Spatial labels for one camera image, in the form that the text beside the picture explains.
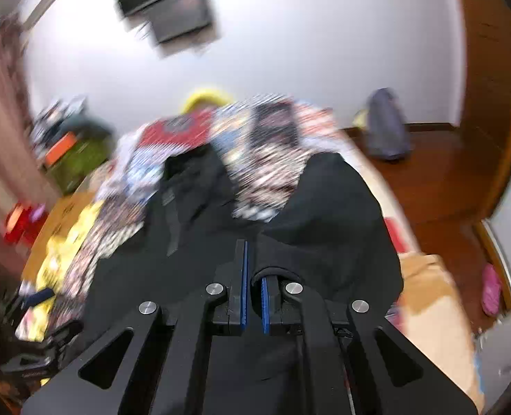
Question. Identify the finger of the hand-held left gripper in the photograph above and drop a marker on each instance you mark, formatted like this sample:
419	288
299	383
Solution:
36	297

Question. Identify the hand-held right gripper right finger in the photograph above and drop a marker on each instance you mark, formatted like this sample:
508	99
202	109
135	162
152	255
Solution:
265	307

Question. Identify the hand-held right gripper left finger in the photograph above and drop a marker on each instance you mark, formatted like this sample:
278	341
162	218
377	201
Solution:
243	287

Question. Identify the black garment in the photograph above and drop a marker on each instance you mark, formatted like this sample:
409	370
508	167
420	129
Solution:
333	224

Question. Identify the yellow printed cloth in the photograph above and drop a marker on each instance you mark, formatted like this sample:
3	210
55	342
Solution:
65	242

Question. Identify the red plastic container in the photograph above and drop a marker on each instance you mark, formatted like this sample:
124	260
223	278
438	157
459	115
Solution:
20	222

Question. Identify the printed blanket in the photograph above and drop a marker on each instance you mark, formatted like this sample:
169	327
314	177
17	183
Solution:
264	160

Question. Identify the green bag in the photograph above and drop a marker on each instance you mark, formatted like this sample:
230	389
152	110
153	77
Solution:
80	164

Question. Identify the orange box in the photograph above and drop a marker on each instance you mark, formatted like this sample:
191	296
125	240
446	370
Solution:
60	149

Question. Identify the pink curtain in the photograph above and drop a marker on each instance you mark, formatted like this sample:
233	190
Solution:
0	138

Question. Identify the tan bed sheet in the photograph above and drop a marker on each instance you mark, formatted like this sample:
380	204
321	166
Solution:
432	311

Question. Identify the yellow pillow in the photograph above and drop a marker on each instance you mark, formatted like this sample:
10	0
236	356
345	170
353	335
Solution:
205	97

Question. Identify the grey blue bag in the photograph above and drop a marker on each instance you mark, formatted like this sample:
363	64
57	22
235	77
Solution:
387	127

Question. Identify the pink slipper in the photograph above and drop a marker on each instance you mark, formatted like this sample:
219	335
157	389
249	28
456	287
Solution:
491	289

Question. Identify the wooden door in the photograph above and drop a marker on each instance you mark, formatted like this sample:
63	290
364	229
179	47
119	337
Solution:
493	95

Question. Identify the dark framed wall panel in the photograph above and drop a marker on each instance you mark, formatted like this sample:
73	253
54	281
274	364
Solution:
182	19

